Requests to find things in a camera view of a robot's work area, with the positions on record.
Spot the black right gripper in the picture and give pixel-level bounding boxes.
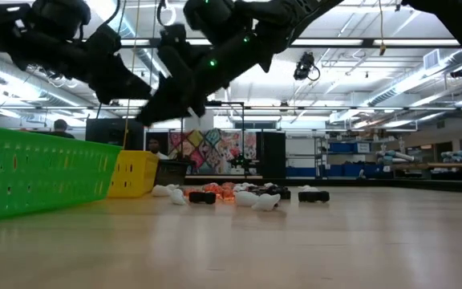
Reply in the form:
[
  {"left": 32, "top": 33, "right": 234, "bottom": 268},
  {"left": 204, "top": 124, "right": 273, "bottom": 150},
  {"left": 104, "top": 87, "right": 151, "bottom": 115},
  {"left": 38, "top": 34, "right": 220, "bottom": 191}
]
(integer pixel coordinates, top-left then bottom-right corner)
[{"left": 136, "top": 23, "right": 272, "bottom": 128}]

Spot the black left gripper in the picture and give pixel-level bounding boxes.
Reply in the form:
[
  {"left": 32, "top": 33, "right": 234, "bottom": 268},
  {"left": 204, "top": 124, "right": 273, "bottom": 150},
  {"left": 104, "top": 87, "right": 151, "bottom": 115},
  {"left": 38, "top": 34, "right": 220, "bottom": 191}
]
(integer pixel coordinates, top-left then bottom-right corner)
[{"left": 80, "top": 23, "right": 154, "bottom": 105}]

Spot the black figurine decoration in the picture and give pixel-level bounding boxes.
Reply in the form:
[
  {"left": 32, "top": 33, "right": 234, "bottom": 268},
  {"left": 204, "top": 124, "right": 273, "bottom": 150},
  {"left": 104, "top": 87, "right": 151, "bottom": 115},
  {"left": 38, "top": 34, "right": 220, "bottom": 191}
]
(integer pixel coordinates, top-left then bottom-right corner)
[
  {"left": 250, "top": 185, "right": 274, "bottom": 197},
  {"left": 298, "top": 190, "right": 331, "bottom": 203},
  {"left": 270, "top": 185, "right": 292, "bottom": 201},
  {"left": 188, "top": 191, "right": 217, "bottom": 205}
]

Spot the black monitor panel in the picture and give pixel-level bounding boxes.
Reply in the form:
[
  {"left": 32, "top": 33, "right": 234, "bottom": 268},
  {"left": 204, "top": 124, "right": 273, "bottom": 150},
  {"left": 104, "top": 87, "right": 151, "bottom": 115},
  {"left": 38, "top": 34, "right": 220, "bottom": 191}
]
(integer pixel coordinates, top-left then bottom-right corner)
[{"left": 85, "top": 117, "right": 146, "bottom": 152}]

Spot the person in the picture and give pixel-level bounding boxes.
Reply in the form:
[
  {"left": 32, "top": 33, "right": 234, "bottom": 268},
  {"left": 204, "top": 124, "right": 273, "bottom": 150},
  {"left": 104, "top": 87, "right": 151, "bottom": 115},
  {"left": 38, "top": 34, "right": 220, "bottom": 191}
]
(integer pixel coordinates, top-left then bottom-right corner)
[
  {"left": 148, "top": 136, "right": 171, "bottom": 161},
  {"left": 51, "top": 118, "right": 76, "bottom": 140}
]

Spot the colourful patchwork panel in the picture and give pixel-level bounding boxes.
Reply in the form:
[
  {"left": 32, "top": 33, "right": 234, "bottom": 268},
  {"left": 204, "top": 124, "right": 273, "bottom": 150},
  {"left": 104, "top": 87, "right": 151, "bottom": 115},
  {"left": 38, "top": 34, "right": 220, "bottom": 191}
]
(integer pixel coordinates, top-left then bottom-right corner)
[{"left": 168, "top": 128, "right": 257, "bottom": 176}]

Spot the black plastic basket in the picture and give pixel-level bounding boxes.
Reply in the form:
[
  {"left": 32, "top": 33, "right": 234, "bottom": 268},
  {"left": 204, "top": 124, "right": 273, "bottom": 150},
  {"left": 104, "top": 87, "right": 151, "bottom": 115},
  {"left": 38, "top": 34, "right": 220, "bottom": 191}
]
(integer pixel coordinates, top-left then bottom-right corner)
[{"left": 153, "top": 159, "right": 195, "bottom": 188}]

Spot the small black tripod device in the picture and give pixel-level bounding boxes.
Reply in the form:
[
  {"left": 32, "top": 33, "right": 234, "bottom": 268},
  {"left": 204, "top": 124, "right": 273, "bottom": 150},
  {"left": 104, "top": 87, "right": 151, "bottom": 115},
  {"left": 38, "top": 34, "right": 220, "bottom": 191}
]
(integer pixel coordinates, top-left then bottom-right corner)
[{"left": 229, "top": 153, "right": 253, "bottom": 170}]

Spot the yellow plastic basket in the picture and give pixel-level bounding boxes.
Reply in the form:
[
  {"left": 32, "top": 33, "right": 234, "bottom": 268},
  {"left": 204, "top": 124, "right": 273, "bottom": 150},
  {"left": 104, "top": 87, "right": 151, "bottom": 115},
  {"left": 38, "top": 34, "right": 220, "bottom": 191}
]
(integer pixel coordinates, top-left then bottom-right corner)
[{"left": 107, "top": 149, "right": 160, "bottom": 199}]

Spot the black tall cabinet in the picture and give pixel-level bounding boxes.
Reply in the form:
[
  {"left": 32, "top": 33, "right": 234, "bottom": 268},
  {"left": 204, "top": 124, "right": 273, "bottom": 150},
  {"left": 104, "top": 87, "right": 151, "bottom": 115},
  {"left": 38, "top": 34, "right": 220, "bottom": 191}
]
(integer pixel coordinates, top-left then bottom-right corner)
[{"left": 255, "top": 131, "right": 287, "bottom": 180}]

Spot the green plastic basket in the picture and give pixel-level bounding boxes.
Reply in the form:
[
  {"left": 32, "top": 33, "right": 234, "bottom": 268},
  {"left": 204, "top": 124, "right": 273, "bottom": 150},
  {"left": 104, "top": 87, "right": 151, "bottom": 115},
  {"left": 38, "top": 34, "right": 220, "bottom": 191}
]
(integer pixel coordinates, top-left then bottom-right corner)
[{"left": 0, "top": 123, "right": 123, "bottom": 224}]

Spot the blue storage bin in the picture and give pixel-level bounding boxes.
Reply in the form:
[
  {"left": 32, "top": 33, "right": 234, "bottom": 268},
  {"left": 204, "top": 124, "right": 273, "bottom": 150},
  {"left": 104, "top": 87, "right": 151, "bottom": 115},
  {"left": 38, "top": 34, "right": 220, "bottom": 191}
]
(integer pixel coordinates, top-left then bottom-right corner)
[
  {"left": 327, "top": 141, "right": 372, "bottom": 155},
  {"left": 286, "top": 161, "right": 383, "bottom": 179}
]

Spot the wooden workbench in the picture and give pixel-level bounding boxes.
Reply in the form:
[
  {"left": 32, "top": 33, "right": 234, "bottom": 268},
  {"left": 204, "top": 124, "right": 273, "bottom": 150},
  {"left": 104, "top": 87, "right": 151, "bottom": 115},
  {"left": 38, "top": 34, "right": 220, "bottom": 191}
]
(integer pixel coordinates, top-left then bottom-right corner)
[{"left": 391, "top": 161, "right": 462, "bottom": 170}]

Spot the black overhead camera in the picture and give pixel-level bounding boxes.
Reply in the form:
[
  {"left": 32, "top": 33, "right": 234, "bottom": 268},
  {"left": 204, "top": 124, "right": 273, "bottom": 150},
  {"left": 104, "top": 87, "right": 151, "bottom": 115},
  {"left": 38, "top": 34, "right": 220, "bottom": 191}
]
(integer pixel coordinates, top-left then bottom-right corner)
[{"left": 293, "top": 51, "right": 322, "bottom": 82}]

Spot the black aluminium table frame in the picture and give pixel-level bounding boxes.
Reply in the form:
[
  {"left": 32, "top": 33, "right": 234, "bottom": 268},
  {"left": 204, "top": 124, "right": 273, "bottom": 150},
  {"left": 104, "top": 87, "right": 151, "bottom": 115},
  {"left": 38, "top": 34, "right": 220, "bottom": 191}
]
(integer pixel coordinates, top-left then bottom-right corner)
[{"left": 184, "top": 175, "right": 462, "bottom": 195}]

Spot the yellow hanging cable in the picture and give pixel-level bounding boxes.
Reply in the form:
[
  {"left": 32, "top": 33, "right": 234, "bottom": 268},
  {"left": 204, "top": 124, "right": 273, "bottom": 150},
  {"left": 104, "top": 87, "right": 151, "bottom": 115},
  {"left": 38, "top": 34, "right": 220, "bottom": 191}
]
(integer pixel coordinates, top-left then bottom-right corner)
[{"left": 377, "top": 0, "right": 388, "bottom": 57}]

